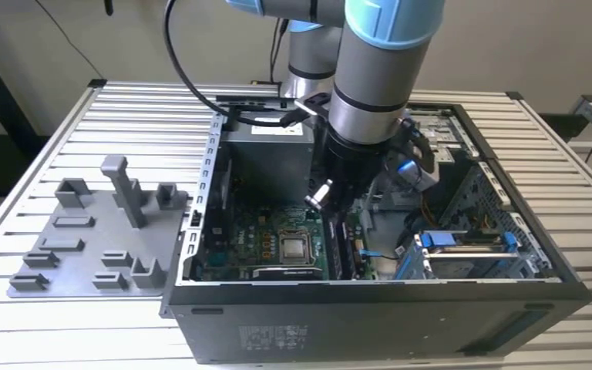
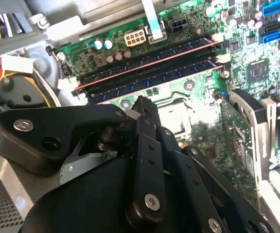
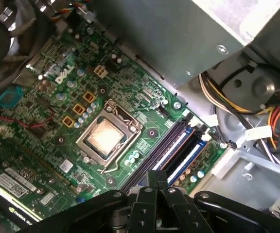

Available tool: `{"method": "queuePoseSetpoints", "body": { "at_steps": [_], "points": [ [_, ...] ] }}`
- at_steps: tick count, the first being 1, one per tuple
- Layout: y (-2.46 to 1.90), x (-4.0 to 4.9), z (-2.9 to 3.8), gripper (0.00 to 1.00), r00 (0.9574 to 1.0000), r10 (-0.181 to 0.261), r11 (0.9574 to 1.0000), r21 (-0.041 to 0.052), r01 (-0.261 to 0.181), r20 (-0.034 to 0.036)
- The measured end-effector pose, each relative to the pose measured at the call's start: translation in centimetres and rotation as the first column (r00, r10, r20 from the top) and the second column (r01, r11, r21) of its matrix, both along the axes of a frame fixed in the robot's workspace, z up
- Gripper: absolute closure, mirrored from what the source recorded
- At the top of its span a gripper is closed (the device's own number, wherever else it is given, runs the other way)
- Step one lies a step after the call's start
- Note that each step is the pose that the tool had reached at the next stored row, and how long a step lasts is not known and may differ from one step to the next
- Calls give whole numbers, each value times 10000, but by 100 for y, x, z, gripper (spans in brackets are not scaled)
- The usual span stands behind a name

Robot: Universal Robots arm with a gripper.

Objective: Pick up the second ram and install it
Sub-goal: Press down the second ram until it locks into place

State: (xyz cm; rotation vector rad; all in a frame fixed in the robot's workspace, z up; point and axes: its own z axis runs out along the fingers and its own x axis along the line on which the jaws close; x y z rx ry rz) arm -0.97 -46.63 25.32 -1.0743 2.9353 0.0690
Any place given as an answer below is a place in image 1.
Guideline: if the grey parts rack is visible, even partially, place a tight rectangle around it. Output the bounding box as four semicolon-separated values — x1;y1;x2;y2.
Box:
7;154;195;299

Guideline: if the black camera bracket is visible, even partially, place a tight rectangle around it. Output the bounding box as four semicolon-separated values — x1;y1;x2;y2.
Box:
402;117;439;170

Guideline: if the CPU socket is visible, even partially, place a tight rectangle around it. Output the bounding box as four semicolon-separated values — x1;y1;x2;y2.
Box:
274;228;319;270

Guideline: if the black graphics card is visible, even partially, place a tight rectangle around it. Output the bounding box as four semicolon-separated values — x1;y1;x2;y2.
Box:
244;267;327;282

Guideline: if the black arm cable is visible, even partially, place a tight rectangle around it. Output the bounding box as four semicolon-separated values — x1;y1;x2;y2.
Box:
269;21;291;82

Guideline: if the hard disk in blue carrier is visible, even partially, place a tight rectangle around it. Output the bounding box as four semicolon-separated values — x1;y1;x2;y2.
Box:
415;230;519;281

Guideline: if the thin black wall cable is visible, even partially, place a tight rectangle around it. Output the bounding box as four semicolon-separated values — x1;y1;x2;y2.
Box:
33;0;105;82

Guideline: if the silver wrist bracket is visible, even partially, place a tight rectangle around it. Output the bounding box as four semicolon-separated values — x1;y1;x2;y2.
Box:
303;178;336;210

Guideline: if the black case fan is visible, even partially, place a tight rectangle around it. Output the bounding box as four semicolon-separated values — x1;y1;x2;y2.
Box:
204;152;236;247

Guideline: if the green motherboard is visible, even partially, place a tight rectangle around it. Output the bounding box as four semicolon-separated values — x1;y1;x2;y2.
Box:
192;203;379;283

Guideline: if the black wire with blue plug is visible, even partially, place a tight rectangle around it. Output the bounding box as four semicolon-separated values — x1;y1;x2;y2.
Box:
359;249;410;261

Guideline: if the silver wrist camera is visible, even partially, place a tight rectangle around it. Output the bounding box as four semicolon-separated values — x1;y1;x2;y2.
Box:
394;159;442;190

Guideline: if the black PC case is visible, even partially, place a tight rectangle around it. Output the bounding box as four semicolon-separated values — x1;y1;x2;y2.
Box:
157;94;592;366

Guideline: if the grey power supply unit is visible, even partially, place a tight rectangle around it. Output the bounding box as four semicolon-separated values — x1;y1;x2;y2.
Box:
221;111;318;206

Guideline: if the black camera cable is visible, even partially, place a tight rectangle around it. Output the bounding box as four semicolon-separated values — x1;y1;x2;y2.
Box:
164;0;311;128

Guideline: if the silver CPU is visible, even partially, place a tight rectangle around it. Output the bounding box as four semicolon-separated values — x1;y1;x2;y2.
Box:
280;238;312;265

